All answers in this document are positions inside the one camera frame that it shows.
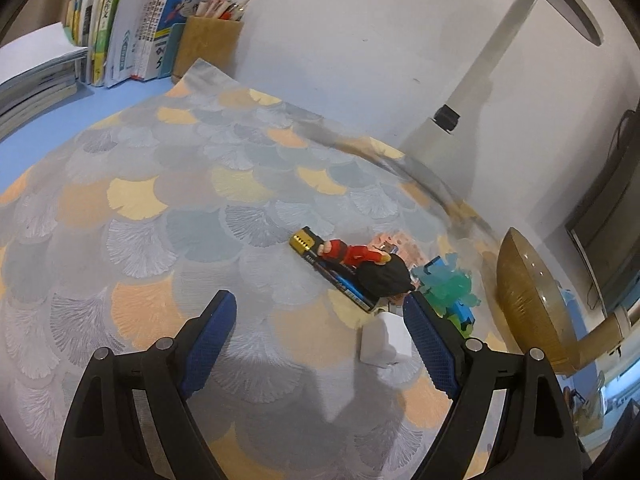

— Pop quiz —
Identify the white cube charger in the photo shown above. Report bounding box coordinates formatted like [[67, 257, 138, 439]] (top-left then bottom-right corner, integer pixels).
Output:
[[359, 311, 412, 367]]

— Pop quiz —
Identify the dark monitor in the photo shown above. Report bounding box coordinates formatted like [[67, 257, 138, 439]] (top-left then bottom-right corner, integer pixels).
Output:
[[565, 110, 639, 313]]

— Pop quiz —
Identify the black fuzzy toy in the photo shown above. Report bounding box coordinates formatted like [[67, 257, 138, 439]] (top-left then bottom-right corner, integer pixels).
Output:
[[356, 255, 414, 301]]

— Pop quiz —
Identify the amber ribbed glass bowl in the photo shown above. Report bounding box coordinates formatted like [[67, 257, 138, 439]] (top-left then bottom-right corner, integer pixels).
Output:
[[497, 228, 579, 377]]

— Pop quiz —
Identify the patterned fan-print table mat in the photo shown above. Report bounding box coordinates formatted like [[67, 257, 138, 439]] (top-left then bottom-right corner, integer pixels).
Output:
[[1, 63, 503, 479]]

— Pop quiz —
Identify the row of upright books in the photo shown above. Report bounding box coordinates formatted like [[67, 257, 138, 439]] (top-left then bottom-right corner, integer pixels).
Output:
[[62, 0, 239, 89]]

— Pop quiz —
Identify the stack of white papers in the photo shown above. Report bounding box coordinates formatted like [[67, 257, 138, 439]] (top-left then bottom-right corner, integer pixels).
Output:
[[0, 23, 88, 139]]

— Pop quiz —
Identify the wooden pen holder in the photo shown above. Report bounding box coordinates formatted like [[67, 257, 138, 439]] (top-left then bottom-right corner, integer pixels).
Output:
[[171, 16, 244, 80]]

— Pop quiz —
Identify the red toy figure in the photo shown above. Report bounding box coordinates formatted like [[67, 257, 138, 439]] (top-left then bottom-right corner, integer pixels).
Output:
[[317, 240, 390, 268]]

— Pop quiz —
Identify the teal green toy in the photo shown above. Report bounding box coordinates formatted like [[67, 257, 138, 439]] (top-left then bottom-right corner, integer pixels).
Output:
[[411, 252, 480, 337]]

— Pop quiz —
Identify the white desk lamp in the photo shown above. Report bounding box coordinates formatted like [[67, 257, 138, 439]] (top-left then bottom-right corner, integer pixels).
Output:
[[401, 0, 604, 197]]

